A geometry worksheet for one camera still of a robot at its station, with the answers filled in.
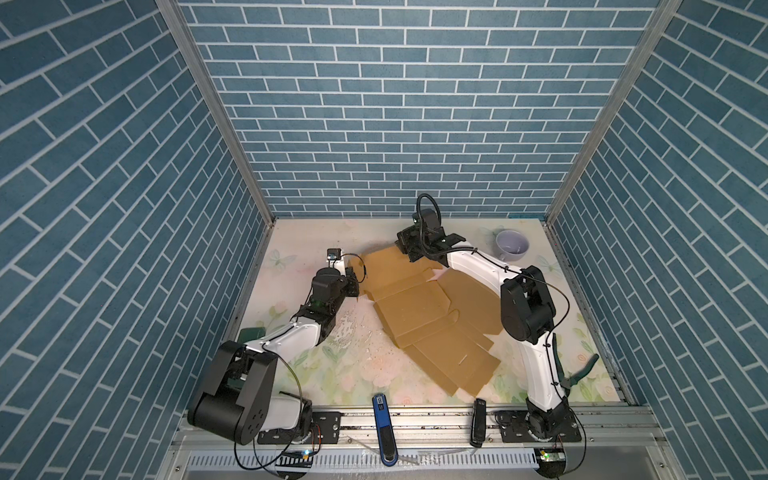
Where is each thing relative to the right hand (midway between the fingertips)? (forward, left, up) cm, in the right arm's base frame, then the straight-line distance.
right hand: (388, 235), depth 95 cm
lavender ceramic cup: (+11, -44, -14) cm, 47 cm away
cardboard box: (-12, -7, -16) cm, 22 cm away
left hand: (-12, +9, -2) cm, 16 cm away
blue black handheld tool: (-53, -5, -14) cm, 55 cm away
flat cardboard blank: (-30, -23, -18) cm, 42 cm away
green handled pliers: (-36, -53, -17) cm, 66 cm away
